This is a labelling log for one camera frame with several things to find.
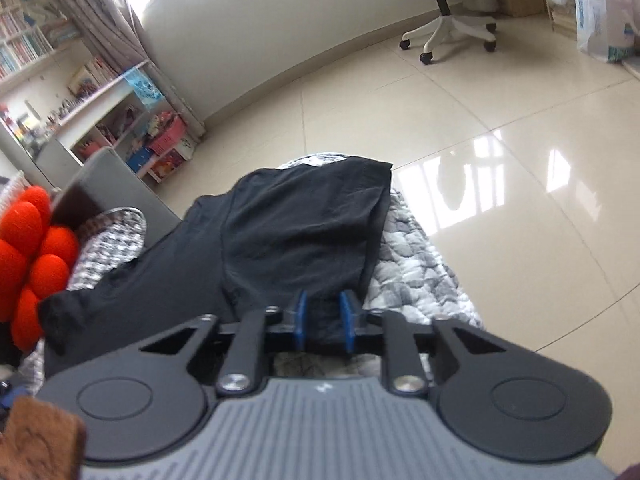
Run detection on white bookshelf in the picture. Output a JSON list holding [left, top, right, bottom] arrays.
[[0, 0, 201, 186]]

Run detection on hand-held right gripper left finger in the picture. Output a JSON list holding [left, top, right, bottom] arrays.
[[137, 290, 309, 396]]

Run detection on pink storage basket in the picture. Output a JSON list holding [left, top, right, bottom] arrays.
[[149, 115, 187, 157]]

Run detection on black pants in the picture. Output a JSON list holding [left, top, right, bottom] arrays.
[[37, 156, 394, 378]]

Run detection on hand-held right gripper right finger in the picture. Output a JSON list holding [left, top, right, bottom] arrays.
[[340, 290, 507, 397]]

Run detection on white office chair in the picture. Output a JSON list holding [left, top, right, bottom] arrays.
[[365, 0, 498, 66]]

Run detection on blue paper decoration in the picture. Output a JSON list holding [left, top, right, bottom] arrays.
[[125, 67, 163, 106]]

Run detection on brown cushion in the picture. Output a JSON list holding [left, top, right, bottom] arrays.
[[0, 395, 87, 480]]

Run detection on white shopping bag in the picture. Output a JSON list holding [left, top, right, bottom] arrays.
[[572, 0, 640, 63]]

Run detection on grey quilted blanket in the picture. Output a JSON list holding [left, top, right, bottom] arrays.
[[20, 152, 483, 381]]

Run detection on orange plush pillow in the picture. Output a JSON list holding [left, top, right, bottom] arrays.
[[0, 185, 81, 351]]

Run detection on beige curtain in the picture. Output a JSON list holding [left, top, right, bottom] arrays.
[[37, 0, 208, 141]]

